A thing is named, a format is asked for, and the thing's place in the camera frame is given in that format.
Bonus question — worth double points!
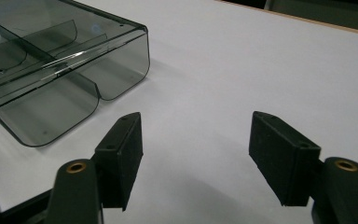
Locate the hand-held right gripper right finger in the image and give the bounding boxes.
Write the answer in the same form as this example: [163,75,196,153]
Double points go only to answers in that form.
[249,110,358,224]

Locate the white paper sheet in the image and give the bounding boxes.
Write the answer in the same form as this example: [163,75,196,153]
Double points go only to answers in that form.
[0,0,358,224]

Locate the transparent grey compartment box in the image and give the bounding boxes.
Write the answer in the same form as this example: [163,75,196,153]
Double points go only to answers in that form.
[0,0,151,147]

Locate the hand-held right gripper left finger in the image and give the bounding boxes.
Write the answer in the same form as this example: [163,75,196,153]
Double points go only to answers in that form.
[45,111,144,224]

